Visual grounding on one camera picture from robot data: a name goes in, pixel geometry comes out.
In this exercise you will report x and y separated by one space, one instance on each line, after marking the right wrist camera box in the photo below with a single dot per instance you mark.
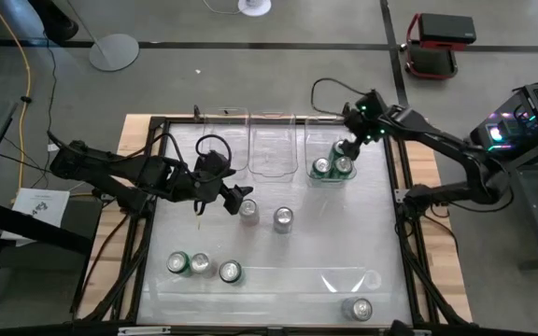
369 102

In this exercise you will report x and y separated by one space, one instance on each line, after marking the white printed paper sheet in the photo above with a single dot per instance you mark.
40 207

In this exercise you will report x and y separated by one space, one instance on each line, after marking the blue Spindrift can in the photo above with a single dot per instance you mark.
283 217
358 309

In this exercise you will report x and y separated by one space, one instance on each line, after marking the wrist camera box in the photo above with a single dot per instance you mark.
213 163
369 102

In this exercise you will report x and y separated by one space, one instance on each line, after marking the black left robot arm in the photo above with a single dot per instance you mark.
110 163

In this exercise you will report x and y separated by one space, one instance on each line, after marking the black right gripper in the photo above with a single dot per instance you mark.
367 126

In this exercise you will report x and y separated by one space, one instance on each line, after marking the grey round stand base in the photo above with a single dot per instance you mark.
115 52

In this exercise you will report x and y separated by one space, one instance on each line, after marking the black bulky floor object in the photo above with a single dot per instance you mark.
56 23

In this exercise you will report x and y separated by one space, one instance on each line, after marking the white round stand base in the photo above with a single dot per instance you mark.
255 7

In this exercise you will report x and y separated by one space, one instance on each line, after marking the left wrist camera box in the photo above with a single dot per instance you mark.
213 163

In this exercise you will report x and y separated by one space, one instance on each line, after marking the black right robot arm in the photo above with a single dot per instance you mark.
437 135

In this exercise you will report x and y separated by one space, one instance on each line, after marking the orange Spindrift can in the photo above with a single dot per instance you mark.
249 208

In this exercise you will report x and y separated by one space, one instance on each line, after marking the black metal table frame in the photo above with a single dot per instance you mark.
157 123

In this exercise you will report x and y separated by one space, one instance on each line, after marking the red black rolling stool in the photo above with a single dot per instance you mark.
446 28

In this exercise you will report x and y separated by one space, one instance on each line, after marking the small black frame bracket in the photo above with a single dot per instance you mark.
196 113

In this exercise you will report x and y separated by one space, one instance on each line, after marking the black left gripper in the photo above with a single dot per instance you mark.
201 186

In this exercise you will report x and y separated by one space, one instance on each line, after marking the clear plastic bin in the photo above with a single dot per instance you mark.
315 135
236 126
273 140

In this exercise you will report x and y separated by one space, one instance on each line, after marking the silver soda can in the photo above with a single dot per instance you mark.
200 262

